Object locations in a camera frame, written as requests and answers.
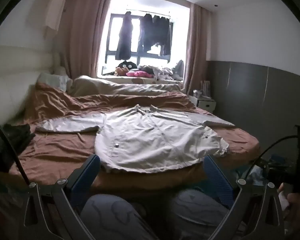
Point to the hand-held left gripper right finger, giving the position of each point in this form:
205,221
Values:
218,180

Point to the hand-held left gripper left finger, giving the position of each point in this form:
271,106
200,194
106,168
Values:
86,177

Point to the white jacket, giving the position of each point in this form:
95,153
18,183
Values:
150,142

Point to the pile of pale clothes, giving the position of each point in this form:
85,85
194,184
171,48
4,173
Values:
160,72

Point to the hanging dark clothes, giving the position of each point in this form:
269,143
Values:
137,57

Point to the person's right hand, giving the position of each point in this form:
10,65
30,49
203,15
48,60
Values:
298,205

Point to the bed with brown sheet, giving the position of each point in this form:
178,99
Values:
60,155

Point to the white crumpled cloth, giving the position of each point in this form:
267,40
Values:
255,174

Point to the person's right leg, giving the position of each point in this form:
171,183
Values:
197,210

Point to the person's leg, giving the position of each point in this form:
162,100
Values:
197,210
110,215

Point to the person's left leg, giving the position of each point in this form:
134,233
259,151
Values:
110,215

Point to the white nightstand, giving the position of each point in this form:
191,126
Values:
205,103

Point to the dark cloth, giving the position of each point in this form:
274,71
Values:
17,137

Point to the small jar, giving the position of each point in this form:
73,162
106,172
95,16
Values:
197,93

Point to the upright white books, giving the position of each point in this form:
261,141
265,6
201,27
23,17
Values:
206,88

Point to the beige duvet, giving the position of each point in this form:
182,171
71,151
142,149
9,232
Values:
120,86

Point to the pale patterned pillow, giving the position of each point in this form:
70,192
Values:
55,81

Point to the brown teddy bear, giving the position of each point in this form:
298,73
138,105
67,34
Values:
121,72

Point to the grey cushion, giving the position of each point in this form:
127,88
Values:
179,68

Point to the black plush toy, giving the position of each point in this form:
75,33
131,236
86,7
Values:
128,64

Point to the white padded headboard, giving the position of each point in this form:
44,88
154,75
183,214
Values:
20,65

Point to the pink curtain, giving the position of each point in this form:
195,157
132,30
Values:
195,45
85,35

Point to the dark hanging jacket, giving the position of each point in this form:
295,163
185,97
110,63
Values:
146,32
163,35

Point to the white hanging cloth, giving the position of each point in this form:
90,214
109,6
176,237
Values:
53,10

